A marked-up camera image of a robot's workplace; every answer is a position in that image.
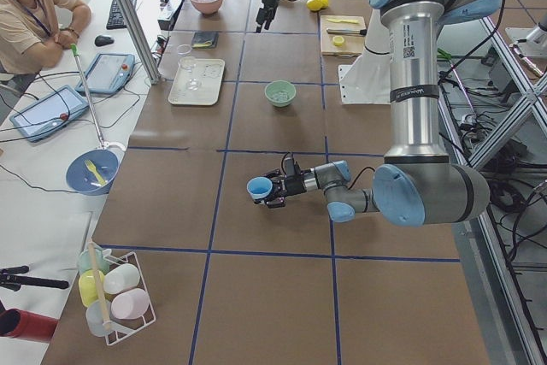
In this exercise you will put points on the light blue plastic cup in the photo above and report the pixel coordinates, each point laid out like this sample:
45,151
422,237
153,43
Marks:
259,188

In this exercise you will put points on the green ceramic bowl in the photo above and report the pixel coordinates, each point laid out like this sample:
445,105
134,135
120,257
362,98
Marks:
280,85

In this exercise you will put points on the ice cubes in bowl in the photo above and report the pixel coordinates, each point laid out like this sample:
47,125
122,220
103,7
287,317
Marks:
280,96

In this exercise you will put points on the dark blue bowl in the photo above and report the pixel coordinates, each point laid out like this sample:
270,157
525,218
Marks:
83,181

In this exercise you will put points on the grey folded cloth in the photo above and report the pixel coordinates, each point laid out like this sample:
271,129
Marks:
204,40

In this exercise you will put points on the yellow plastic knife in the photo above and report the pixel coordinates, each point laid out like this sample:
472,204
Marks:
348,21

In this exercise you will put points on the lemon half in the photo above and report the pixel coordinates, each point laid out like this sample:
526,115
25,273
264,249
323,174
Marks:
338,40

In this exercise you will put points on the wooden cutting board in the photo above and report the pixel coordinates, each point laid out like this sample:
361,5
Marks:
353,45

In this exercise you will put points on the clear wine glass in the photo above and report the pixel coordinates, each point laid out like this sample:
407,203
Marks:
187,65

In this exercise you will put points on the cream bear tray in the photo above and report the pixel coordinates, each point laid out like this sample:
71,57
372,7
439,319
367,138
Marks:
210,73

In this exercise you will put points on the steel muddler rod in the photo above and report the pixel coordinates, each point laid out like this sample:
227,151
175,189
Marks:
347,32

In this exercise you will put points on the blue tablet pendant far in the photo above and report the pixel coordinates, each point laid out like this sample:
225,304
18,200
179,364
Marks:
109,72

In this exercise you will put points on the blue tablet pendant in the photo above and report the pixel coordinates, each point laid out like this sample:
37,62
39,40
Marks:
49,114
109,72

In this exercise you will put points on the black computer mouse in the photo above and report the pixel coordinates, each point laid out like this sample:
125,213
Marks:
103,40

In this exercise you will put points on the yellow plastic fork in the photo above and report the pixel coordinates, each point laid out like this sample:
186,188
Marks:
91,167

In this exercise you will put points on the person in beige shirt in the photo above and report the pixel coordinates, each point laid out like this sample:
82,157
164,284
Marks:
34,35

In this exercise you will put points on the blue tablet pendant near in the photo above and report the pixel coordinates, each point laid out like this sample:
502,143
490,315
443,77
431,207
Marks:
49,114

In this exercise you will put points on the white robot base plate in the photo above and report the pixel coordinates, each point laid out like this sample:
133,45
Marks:
367,79

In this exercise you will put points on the aluminium frame post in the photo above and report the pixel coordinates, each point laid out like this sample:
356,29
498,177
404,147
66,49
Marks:
139,40

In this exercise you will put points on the white wire cup rack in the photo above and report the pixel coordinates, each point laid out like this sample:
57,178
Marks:
114,293

